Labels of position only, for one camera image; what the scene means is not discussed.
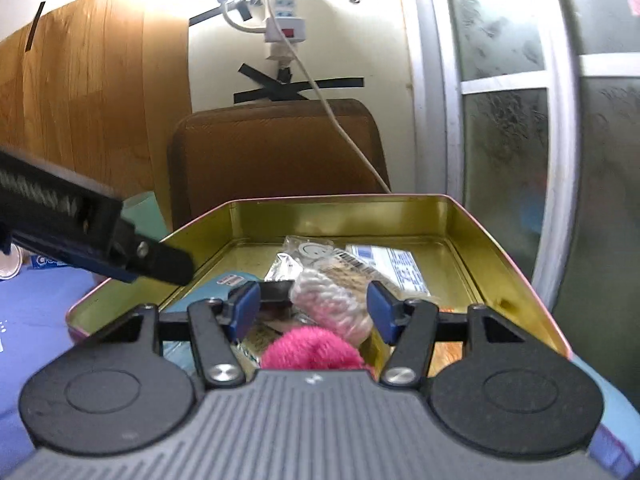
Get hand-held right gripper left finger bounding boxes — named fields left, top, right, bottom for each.
left=67, top=281, right=262, bottom=390

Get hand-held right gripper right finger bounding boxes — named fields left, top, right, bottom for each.
left=366, top=280, right=558, bottom=390

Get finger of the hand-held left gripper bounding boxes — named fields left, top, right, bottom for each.
left=130, top=236, right=195, bottom=287
left=60, top=254, right=138, bottom=284

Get white wipes packet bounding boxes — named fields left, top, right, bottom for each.
left=345, top=242, right=433, bottom=303

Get blue glasses case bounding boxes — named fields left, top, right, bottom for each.
left=160, top=270, right=261, bottom=321

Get bag of cotton swabs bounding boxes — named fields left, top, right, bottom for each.
left=290, top=247, right=381, bottom=346

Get pink fluffy ball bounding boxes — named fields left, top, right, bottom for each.
left=260, top=325, right=377, bottom=378

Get small clear plastic bag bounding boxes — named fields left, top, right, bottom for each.
left=264, top=235, right=346, bottom=286

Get pink biscuit tin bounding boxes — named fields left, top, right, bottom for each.
left=65, top=192, right=571, bottom=361

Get green plastic cup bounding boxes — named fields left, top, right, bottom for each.
left=122, top=191, right=168, bottom=243

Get toothpaste box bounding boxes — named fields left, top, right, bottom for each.
left=30, top=252, right=76, bottom=271

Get can with white lid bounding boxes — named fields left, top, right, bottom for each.
left=0, top=250, right=23, bottom=281

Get blue printed tablecloth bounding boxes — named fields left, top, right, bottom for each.
left=0, top=252, right=640, bottom=480

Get wood grain board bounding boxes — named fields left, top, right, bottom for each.
left=0, top=0, right=193, bottom=211

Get brown chair back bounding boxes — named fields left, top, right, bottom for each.
left=167, top=99, right=392, bottom=233

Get black tape strip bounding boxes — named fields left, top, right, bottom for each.
left=189, top=0, right=263, bottom=26
left=24, top=1, right=47, bottom=53

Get frosted glass door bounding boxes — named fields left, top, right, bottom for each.
left=400, top=0, right=640, bottom=361

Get black tape cross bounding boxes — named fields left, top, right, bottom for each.
left=234, top=62, right=366, bottom=105

